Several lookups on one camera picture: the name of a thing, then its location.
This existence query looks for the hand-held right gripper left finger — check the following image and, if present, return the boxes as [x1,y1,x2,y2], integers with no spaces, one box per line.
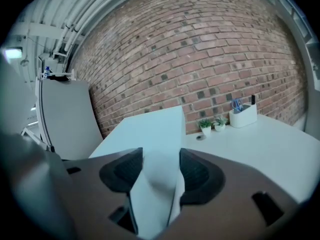
[46,147,145,240]

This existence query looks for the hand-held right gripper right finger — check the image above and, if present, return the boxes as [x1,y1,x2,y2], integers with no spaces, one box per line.
[165,147,302,240]

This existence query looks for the small potted green plant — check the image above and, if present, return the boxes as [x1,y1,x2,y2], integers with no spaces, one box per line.
[198,118,213,137]

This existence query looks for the small potted pale plant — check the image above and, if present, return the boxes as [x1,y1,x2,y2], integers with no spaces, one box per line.
[212,115,228,133]

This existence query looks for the grey partition panel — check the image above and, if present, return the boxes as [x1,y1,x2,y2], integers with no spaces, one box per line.
[36,76,104,161]

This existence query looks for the white desk organizer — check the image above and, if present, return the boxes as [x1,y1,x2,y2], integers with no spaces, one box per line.
[228,103,258,129]

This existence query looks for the blue scissors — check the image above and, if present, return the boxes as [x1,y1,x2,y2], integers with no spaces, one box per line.
[231,98,243,112]

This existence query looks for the white metal rack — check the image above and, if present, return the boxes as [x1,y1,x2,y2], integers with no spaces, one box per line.
[37,68,76,81]

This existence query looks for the rectangular ceiling light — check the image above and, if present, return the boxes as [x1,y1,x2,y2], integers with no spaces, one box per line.
[4,47,23,59]

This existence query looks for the bundle of white ceiling pipes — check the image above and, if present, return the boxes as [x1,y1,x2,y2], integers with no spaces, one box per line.
[51,0,151,56]

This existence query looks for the grey metal window frame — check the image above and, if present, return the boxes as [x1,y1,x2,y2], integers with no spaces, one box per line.
[267,0,320,135]

